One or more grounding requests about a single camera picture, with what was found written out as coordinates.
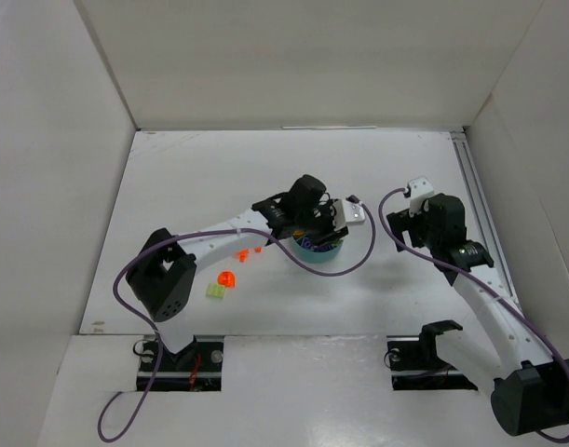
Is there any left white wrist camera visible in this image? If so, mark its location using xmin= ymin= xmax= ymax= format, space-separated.
xmin=332 ymin=199 xmax=366 ymax=231

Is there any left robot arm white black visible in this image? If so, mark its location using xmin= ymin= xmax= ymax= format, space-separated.
xmin=126 ymin=174 xmax=348 ymax=326

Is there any aluminium rail right side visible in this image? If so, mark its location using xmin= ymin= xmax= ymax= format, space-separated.
xmin=450 ymin=131 xmax=516 ymax=297

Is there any dark purple long lego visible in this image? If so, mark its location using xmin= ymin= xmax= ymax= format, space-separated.
xmin=314 ymin=244 xmax=336 ymax=252

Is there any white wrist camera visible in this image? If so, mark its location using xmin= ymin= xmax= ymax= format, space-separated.
xmin=403 ymin=176 xmax=435 ymax=217
xmin=332 ymin=199 xmax=366 ymax=231

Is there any teal round divided container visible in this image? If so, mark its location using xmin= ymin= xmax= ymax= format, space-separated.
xmin=289 ymin=235 xmax=343 ymax=264

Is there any light green lego lower left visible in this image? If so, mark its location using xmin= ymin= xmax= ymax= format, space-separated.
xmin=206 ymin=283 xmax=227 ymax=299

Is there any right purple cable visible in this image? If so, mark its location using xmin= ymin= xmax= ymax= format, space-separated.
xmin=378 ymin=187 xmax=569 ymax=442

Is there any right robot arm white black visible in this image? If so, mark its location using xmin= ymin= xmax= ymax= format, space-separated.
xmin=379 ymin=186 xmax=569 ymax=444

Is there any orange round lego lower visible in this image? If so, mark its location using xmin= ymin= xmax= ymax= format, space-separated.
xmin=217 ymin=271 xmax=236 ymax=288

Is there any lavender square lego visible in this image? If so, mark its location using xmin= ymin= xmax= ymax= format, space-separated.
xmin=300 ymin=237 xmax=315 ymax=251

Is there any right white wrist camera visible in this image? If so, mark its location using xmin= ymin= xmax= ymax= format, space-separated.
xmin=403 ymin=176 xmax=435 ymax=217

